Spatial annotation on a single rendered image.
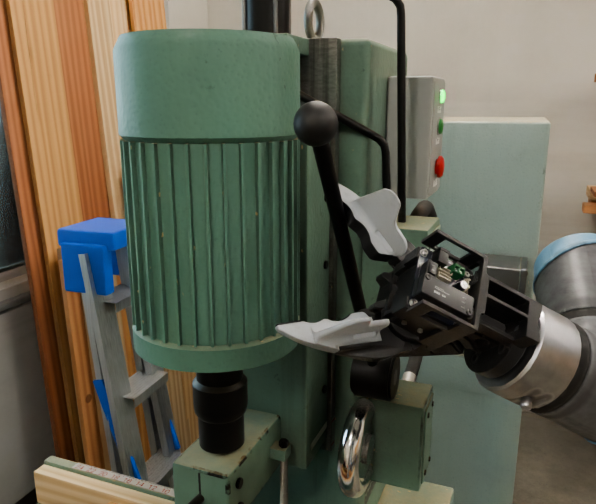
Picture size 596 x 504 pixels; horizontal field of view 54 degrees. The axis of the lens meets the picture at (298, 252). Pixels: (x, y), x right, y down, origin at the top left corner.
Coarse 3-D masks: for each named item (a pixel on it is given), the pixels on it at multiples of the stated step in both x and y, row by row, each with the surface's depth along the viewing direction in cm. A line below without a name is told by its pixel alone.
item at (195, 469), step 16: (256, 416) 73; (272, 416) 73; (256, 432) 69; (272, 432) 71; (192, 448) 66; (240, 448) 66; (256, 448) 67; (176, 464) 64; (192, 464) 63; (208, 464) 63; (224, 464) 63; (240, 464) 64; (256, 464) 68; (272, 464) 72; (176, 480) 64; (192, 480) 63; (208, 480) 62; (224, 480) 61; (240, 480) 63; (256, 480) 68; (176, 496) 64; (192, 496) 64; (208, 496) 63; (224, 496) 62; (240, 496) 64
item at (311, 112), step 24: (312, 120) 44; (336, 120) 45; (312, 144) 45; (336, 192) 50; (336, 216) 52; (336, 240) 55; (360, 288) 60; (360, 360) 71; (384, 360) 71; (360, 384) 71; (384, 384) 70
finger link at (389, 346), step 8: (384, 328) 49; (384, 336) 49; (392, 336) 49; (360, 344) 48; (368, 344) 48; (376, 344) 48; (384, 344) 49; (392, 344) 49; (400, 344) 49; (408, 344) 50; (336, 352) 48; (344, 352) 48; (352, 352) 48; (360, 352) 48; (368, 352) 48; (376, 352) 48; (384, 352) 48; (392, 352) 49; (400, 352) 50; (368, 360) 49; (376, 360) 49
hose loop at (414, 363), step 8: (424, 200) 93; (416, 208) 88; (424, 208) 88; (432, 208) 94; (424, 216) 86; (432, 216) 98; (408, 360) 110; (416, 360) 109; (408, 368) 108; (416, 368) 108; (408, 376) 106; (416, 376) 107
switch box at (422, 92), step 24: (408, 96) 77; (432, 96) 76; (408, 120) 77; (432, 120) 77; (408, 144) 78; (432, 144) 78; (408, 168) 79; (432, 168) 80; (408, 192) 80; (432, 192) 83
